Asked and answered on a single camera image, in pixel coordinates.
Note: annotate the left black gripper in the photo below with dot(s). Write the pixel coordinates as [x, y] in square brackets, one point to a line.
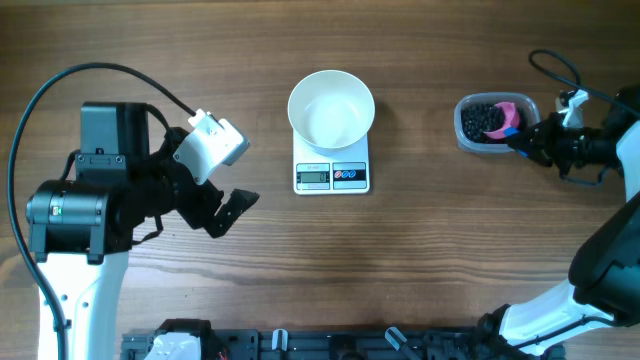
[202, 211]

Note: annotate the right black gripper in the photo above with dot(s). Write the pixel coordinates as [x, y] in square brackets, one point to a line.
[543, 143]

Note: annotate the pink scoop blue handle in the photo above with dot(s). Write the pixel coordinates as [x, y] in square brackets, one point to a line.
[502, 116]

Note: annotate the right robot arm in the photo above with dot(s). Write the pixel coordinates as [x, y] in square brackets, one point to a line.
[601, 290]

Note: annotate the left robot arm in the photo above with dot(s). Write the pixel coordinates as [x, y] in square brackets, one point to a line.
[82, 224]

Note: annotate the white digital kitchen scale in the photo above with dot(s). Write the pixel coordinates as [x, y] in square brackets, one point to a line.
[325, 172]

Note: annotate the white bowl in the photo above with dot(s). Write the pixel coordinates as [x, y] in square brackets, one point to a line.
[330, 110]

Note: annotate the clear plastic container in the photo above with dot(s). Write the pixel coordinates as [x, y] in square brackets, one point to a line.
[525, 103]

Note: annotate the black beans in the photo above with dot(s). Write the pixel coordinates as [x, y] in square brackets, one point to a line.
[474, 120]

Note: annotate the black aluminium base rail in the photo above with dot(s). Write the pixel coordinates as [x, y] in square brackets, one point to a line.
[446, 344]

